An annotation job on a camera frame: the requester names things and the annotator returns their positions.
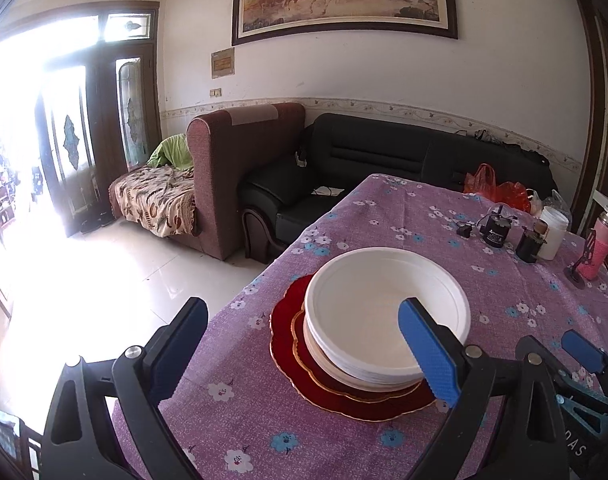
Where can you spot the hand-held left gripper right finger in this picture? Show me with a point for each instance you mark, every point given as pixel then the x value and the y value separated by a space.
pixel 429 355

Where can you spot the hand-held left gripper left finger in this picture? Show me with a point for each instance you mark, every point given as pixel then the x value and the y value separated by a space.
pixel 176 355

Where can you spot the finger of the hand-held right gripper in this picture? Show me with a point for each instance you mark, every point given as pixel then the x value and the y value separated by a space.
pixel 581 350
pixel 529 345

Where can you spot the white bowl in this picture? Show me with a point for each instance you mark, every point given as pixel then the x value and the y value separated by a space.
pixel 364 290

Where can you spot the black stand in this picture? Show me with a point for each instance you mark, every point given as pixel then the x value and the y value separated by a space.
pixel 581 272

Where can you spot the black cylinder with brown top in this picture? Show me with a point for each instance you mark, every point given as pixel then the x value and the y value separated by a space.
pixel 529 247

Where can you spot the pink bottle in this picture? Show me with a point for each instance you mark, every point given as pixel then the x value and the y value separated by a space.
pixel 601 250

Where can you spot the large red plate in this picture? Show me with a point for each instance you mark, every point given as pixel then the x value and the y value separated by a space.
pixel 284 340

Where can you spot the small red gold-rimmed plate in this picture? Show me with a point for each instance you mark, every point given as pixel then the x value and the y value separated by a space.
pixel 320 372

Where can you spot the black cylinder with label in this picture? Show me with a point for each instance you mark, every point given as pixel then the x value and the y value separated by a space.
pixel 499 232

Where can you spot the white plastic cup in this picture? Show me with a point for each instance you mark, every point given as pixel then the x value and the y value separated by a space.
pixel 555 230

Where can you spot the black power adapter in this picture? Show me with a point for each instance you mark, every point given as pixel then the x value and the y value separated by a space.
pixel 465 230

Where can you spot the clear plastic bag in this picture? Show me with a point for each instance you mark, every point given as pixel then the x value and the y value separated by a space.
pixel 554 200

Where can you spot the orange plastic bag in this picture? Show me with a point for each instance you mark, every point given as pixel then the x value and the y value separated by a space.
pixel 511 195

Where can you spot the dark shoes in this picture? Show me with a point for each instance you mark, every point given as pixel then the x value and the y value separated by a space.
pixel 96 224

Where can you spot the leaf patterned blanket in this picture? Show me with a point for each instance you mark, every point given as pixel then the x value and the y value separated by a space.
pixel 149 195

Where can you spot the red plastic bag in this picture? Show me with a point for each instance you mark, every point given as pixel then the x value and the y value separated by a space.
pixel 481 180

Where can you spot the maroon armchair with blanket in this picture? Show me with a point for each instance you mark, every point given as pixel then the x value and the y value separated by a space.
pixel 224 185

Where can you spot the dark clothes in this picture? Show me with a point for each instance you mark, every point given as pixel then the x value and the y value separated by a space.
pixel 524 152

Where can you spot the green cloth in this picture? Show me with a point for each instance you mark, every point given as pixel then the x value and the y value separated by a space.
pixel 171 152

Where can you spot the black leather sofa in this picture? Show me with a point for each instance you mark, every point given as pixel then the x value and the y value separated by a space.
pixel 374 145

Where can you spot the dark wooden door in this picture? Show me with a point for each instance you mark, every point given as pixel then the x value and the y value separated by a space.
pixel 104 135

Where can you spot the white charger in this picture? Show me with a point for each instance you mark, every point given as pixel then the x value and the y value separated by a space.
pixel 301 158

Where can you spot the brown wooden door frame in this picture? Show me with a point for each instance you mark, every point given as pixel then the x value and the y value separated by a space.
pixel 596 110

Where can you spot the small wall plaque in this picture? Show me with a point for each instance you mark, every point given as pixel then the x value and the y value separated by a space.
pixel 223 63

